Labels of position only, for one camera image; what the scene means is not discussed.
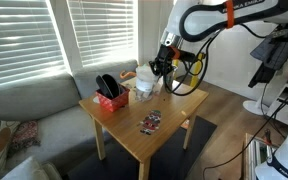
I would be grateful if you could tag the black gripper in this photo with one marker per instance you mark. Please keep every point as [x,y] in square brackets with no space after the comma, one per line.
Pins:
[165,56]

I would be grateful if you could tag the clear plastic cup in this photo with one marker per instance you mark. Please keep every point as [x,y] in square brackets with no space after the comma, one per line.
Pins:
[144,81]

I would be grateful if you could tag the white second robot base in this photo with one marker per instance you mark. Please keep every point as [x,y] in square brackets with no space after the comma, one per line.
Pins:
[287,156]

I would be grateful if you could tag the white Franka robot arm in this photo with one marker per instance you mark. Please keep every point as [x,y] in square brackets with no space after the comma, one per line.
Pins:
[247,15]

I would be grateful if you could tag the yellow metal stand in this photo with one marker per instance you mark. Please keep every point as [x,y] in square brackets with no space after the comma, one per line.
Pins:
[197,71]

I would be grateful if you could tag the black round plate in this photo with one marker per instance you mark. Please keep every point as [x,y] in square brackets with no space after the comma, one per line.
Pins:
[112,85]
[103,87]

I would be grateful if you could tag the colourful flat figure toy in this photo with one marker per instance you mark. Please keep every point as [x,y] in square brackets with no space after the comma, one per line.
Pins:
[150,122]

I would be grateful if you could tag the red woven basket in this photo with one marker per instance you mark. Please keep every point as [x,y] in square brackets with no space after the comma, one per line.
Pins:
[114,101]

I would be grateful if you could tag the wooden side table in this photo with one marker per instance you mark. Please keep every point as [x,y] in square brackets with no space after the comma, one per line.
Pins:
[134,120]

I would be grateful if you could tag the narrow white window blind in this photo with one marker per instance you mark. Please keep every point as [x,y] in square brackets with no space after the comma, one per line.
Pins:
[100,30]

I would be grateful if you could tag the dark blue rug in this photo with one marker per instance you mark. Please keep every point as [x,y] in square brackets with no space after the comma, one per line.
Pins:
[170,156]

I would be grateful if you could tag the white round stand base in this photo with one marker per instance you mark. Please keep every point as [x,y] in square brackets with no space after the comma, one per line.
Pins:
[254,107]

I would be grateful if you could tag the dark hanging jacket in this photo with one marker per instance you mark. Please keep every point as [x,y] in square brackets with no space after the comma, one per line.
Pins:
[272,53]

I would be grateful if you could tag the grey sofa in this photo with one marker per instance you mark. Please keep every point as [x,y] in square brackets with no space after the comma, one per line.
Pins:
[34,100]

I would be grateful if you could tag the wide white window blind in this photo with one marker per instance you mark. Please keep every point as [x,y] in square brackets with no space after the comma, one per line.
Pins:
[17,40]

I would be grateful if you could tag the red patterned cushion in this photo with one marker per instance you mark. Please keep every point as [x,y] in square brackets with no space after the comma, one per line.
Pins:
[25,135]

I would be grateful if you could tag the cream plain cushion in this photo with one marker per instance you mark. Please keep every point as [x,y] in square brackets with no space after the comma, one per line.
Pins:
[30,171]

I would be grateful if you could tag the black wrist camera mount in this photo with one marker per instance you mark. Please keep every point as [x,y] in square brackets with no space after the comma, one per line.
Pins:
[185,56]

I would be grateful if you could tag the wooden board frame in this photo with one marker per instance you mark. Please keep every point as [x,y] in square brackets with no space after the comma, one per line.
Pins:
[249,156]

